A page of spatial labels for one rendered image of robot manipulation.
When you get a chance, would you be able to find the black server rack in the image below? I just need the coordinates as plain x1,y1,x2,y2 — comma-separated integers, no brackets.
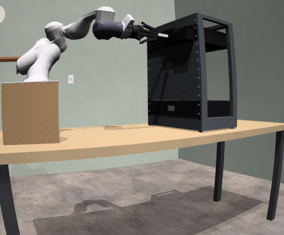
147,13,237,133

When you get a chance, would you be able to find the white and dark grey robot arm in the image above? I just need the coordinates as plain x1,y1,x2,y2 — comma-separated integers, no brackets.
16,7,134,82

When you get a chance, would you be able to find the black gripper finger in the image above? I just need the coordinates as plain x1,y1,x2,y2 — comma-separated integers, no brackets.
139,22,168,36
139,33,168,44

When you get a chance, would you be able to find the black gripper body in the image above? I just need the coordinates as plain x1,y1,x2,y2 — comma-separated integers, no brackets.
129,25,145,40

